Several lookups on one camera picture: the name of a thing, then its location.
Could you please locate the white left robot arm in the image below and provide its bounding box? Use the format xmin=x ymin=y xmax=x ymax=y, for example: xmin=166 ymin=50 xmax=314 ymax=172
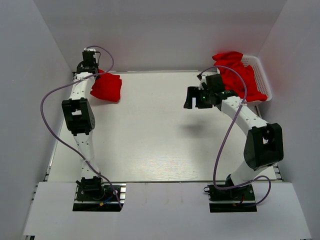
xmin=61 ymin=48 xmax=106 ymax=200

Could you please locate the red t-shirt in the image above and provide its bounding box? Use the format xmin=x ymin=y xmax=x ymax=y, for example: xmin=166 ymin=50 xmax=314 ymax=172
xmin=90 ymin=73 xmax=122 ymax=103

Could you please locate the white plastic basket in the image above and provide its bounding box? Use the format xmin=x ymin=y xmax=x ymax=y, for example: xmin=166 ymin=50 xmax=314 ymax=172
xmin=216 ymin=54 xmax=273 ymax=104

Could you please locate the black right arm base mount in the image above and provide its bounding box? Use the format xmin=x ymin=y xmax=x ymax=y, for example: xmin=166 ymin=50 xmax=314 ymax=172
xmin=203 ymin=184 xmax=257 ymax=213

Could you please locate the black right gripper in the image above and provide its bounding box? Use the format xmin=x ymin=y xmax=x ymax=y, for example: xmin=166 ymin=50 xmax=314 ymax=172
xmin=184 ymin=86 xmax=214 ymax=109

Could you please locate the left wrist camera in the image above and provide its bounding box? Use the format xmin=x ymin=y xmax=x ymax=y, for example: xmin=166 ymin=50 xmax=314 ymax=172
xmin=82 ymin=48 xmax=97 ymax=59

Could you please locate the red t-shirts pile in basket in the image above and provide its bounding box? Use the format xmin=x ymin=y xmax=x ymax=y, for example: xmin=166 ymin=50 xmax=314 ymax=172
xmin=212 ymin=51 xmax=267 ymax=102

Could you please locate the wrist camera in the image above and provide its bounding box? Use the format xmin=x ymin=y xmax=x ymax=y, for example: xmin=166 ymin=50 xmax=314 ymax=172
xmin=197 ymin=74 xmax=208 ymax=90
xmin=82 ymin=48 xmax=97 ymax=59

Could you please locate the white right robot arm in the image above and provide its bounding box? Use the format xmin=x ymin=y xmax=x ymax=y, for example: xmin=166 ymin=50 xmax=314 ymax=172
xmin=183 ymin=74 xmax=284 ymax=200

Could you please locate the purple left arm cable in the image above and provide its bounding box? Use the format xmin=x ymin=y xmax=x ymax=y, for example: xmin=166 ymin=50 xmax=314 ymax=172
xmin=40 ymin=45 xmax=123 ymax=211

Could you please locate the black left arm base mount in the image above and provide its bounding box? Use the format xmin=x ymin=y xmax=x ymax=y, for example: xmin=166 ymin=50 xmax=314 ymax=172
xmin=72 ymin=183 xmax=126 ymax=212

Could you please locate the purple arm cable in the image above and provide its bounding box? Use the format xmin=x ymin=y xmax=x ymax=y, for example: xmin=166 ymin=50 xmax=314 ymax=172
xmin=196 ymin=65 xmax=272 ymax=207
xmin=40 ymin=45 xmax=123 ymax=211

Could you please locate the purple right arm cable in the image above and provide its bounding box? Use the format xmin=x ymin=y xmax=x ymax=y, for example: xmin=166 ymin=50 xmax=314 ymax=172
xmin=196 ymin=65 xmax=272 ymax=207

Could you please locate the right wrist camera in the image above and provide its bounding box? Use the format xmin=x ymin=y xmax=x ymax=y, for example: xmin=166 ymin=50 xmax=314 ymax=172
xmin=197 ymin=74 xmax=208 ymax=90

